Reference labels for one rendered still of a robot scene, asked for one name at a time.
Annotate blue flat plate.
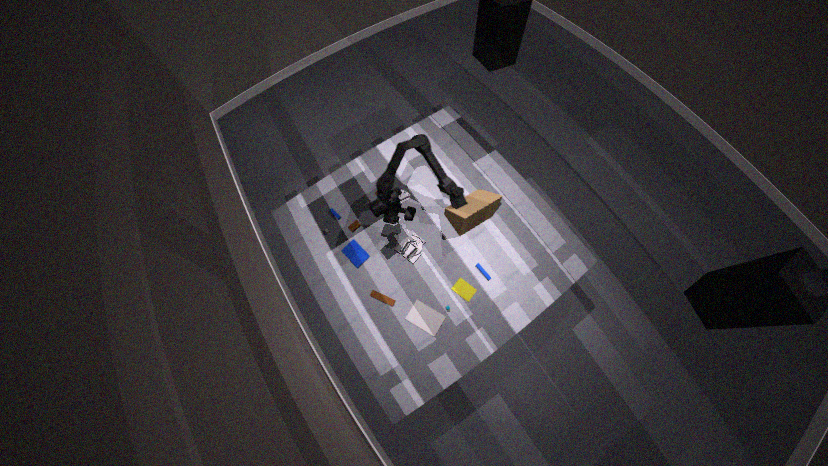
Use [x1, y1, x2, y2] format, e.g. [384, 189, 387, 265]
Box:
[341, 239, 370, 268]

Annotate brown flat bar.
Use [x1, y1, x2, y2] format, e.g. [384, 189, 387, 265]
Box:
[370, 290, 395, 307]

